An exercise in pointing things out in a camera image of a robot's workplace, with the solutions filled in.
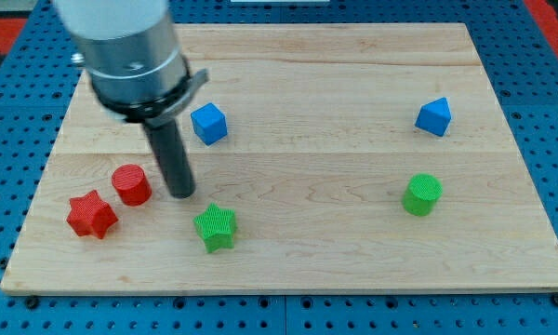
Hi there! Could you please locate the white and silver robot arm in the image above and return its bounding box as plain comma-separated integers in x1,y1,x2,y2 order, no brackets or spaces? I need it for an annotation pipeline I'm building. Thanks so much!
53,0,208,127

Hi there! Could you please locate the green star block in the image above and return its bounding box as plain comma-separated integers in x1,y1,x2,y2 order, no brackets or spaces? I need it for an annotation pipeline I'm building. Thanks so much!
193,203,237,253

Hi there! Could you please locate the red star block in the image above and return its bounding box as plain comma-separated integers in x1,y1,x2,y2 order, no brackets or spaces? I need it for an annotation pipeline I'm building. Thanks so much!
66,190,118,239

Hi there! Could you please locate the light wooden board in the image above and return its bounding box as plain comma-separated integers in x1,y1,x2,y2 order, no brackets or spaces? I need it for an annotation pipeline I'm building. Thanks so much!
1,23,558,296

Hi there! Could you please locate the blue cube block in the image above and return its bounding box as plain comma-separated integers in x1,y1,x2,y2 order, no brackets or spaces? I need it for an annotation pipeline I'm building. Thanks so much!
191,102,228,146

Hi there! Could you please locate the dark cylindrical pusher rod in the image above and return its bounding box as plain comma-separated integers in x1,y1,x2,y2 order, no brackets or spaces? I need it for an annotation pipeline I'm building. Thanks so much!
143,121,195,198

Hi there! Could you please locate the green cylinder block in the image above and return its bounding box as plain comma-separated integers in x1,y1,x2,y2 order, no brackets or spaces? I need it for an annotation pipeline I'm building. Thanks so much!
402,173,443,217

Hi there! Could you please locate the red cylinder block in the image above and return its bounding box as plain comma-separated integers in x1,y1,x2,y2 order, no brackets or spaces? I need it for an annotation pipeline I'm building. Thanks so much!
112,164,152,207

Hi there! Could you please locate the blue triangular prism block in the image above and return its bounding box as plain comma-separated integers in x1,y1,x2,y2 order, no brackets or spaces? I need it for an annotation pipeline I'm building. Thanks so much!
415,97,452,137

